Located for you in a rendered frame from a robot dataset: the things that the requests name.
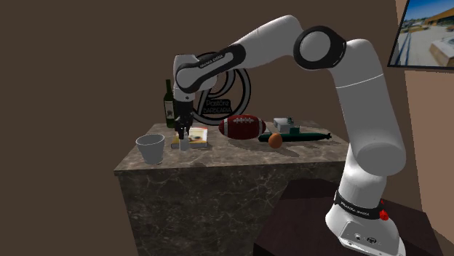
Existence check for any green wine bottle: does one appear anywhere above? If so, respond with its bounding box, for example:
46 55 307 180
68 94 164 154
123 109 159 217
163 79 178 129

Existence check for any book with pale cover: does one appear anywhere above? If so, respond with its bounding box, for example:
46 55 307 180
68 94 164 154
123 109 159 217
170 126 210 149

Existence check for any grey cup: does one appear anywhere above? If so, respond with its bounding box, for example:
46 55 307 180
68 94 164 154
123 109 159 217
135 134 167 166

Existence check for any dark red football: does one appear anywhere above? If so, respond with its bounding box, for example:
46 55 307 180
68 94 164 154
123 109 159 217
218 113 267 140

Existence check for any orange ball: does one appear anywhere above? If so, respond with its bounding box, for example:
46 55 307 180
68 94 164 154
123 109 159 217
267 132 284 149

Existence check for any small white box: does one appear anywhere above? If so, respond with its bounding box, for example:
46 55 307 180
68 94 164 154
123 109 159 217
272 116 295 133

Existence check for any green toy submarine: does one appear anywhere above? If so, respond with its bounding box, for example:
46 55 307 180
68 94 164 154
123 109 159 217
258 125 332 144

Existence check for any framed wall picture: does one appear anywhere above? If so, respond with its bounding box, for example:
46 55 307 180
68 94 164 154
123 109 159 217
386 0 454 71

